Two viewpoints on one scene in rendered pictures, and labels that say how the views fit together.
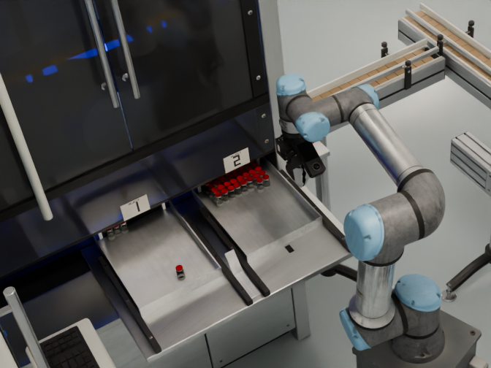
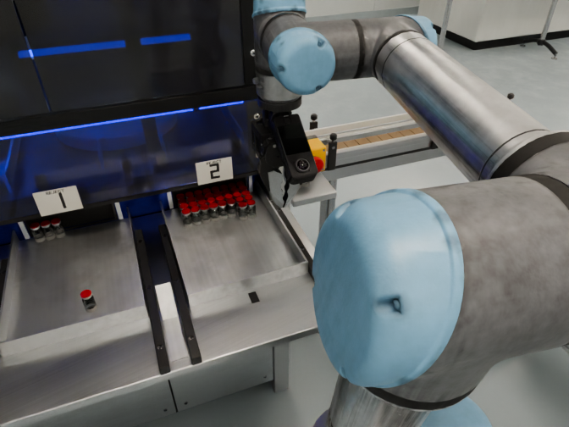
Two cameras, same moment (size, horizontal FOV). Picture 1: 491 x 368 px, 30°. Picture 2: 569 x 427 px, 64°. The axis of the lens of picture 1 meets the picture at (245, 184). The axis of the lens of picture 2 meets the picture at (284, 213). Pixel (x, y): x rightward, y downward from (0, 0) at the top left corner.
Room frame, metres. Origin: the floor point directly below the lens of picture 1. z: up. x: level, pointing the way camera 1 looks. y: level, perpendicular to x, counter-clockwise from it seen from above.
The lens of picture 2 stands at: (1.16, -0.19, 1.58)
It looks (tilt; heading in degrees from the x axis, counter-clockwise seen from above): 37 degrees down; 3
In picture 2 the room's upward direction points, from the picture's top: straight up
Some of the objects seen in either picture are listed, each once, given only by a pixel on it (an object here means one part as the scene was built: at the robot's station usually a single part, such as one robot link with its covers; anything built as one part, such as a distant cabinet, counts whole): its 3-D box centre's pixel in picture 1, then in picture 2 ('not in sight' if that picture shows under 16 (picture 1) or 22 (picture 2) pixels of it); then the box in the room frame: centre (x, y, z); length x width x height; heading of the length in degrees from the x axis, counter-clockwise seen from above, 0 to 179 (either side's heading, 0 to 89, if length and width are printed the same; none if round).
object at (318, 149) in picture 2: not in sight; (307, 155); (2.18, -0.20, 0.99); 0.08 x 0.07 x 0.07; 24
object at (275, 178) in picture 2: (293, 173); (271, 183); (1.84, -0.14, 1.13); 0.06 x 0.03 x 0.09; 24
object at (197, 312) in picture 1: (218, 250); (162, 280); (1.84, 0.11, 0.87); 0.70 x 0.48 x 0.02; 114
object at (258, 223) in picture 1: (255, 206); (228, 234); (1.97, -0.02, 0.90); 0.34 x 0.26 x 0.04; 24
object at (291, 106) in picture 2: (294, 141); (278, 127); (1.85, -0.15, 1.23); 0.09 x 0.08 x 0.12; 24
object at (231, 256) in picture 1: (242, 273); (170, 319); (1.70, 0.05, 0.91); 0.14 x 0.03 x 0.06; 24
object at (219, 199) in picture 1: (240, 188); (218, 211); (2.05, 0.02, 0.90); 0.18 x 0.02 x 0.05; 114
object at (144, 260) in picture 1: (155, 254); (74, 269); (1.83, 0.29, 0.90); 0.34 x 0.26 x 0.04; 24
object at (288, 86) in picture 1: (291, 97); (279, 31); (1.84, -0.15, 1.39); 0.09 x 0.08 x 0.11; 16
